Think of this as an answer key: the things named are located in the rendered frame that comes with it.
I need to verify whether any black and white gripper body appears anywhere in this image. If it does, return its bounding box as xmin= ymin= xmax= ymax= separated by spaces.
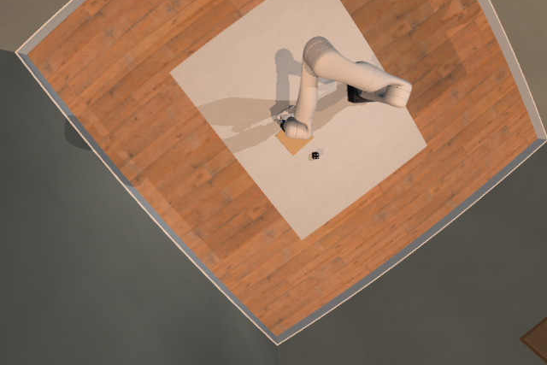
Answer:
xmin=276 ymin=105 xmax=295 ymax=131

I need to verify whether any orange square mat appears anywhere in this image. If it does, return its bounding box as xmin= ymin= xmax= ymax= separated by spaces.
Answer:
xmin=276 ymin=130 xmax=314 ymax=156

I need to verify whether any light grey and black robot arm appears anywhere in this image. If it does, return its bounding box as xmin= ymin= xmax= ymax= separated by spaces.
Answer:
xmin=285 ymin=37 xmax=412 ymax=139

